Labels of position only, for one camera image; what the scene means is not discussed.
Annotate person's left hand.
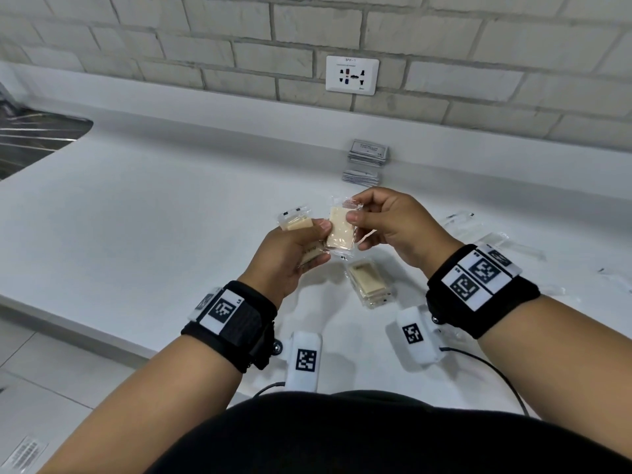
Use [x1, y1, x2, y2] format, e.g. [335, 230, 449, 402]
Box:
[236, 217, 332, 310]

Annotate person's right hand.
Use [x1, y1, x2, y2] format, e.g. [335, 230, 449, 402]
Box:
[345, 187, 465, 280]

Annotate stack of toothpaste sachets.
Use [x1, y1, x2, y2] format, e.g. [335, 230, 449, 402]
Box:
[342, 168, 381, 188]

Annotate stack of shampoo sachets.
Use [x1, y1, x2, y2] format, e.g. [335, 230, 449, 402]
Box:
[347, 138, 390, 167]

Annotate pile of clear-wrapped toiletries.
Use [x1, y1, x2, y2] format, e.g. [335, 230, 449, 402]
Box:
[439, 211, 632, 297]

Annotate person's left forearm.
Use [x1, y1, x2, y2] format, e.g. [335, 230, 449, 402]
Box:
[39, 335, 243, 474]

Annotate person's right forearm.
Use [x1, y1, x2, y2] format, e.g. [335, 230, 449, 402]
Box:
[476, 296, 632, 460]

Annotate white countertop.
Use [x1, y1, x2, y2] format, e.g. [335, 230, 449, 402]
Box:
[0, 61, 632, 420]

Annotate black marker wristband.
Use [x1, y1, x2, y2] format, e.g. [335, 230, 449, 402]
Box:
[180, 280, 278, 375]
[425, 243, 542, 340]

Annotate black shirt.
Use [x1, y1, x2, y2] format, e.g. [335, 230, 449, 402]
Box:
[147, 389, 632, 474]

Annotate steel sink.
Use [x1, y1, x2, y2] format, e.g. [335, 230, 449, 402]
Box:
[0, 83, 95, 181]

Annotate white striped floor plate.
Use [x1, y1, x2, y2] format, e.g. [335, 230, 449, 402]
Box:
[0, 436, 49, 472]

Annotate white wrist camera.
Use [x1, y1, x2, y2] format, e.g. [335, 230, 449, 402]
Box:
[285, 331, 323, 393]
[394, 305, 443, 367]

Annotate white wall socket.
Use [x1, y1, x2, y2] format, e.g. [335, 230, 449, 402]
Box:
[325, 55, 380, 97]

